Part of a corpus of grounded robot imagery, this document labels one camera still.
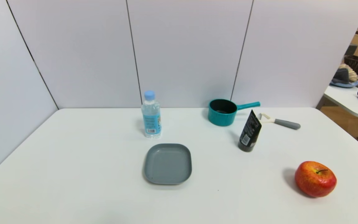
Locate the grey square plastic dish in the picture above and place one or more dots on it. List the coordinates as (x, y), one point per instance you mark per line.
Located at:
(167, 164)

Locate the clear water bottle blue cap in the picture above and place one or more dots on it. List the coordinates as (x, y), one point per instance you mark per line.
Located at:
(151, 115)

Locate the black squeeze tube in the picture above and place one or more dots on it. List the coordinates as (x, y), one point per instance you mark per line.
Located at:
(250, 133)

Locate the red apple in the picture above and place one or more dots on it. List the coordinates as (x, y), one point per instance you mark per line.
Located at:
(315, 182)

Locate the grey blue hat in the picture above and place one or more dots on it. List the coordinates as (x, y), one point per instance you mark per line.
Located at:
(342, 77)

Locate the white side table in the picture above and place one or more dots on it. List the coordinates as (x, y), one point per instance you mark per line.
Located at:
(348, 99)

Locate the dark grey chair back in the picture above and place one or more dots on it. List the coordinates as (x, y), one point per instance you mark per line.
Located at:
(351, 50)

